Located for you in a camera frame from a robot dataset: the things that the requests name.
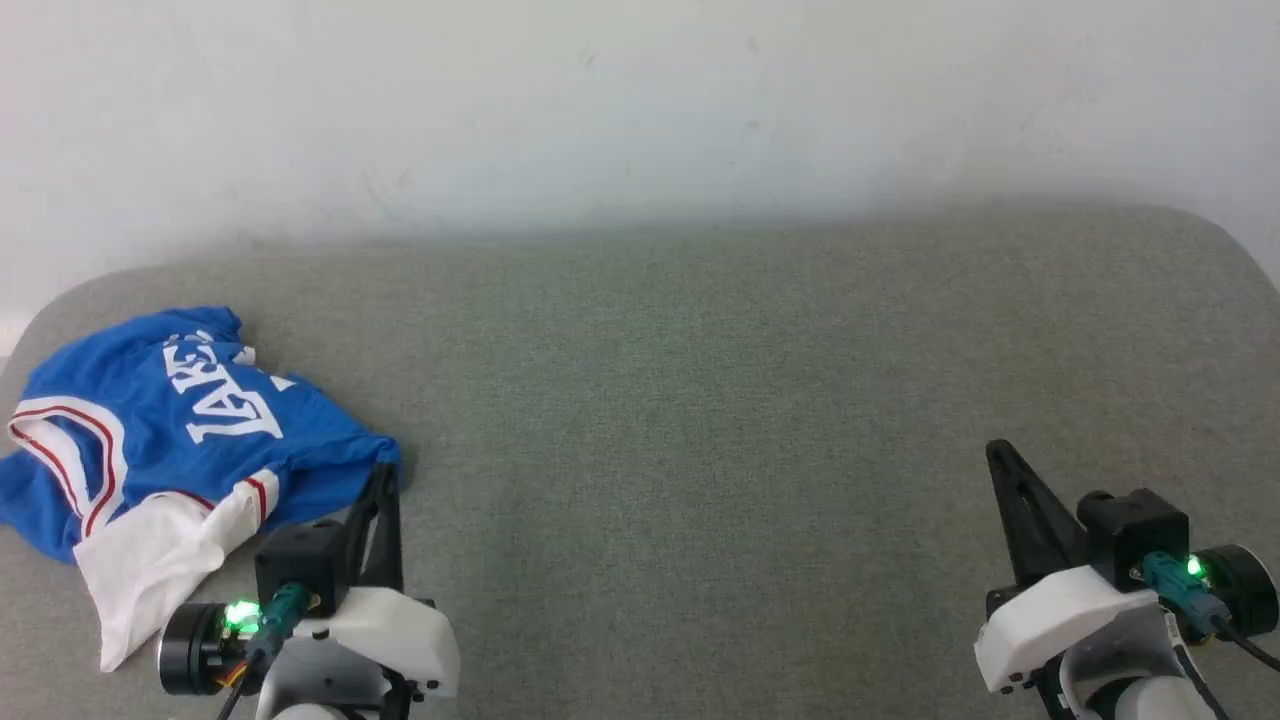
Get blue white basketball jersey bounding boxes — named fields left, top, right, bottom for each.
left=0, top=305, right=404, bottom=673

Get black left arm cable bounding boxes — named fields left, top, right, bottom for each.
left=215, top=583, right=313, bottom=720

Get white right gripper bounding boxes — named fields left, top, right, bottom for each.
left=974, top=438, right=1163, bottom=694

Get grey fabric sofa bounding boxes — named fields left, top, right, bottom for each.
left=0, top=205, right=1280, bottom=720

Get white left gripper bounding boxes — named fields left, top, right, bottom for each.
left=292, top=462, right=462, bottom=700

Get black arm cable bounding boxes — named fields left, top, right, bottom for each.
left=1140, top=552, right=1280, bottom=673
left=215, top=583, right=313, bottom=720

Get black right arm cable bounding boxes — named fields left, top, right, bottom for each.
left=1140, top=552, right=1280, bottom=673

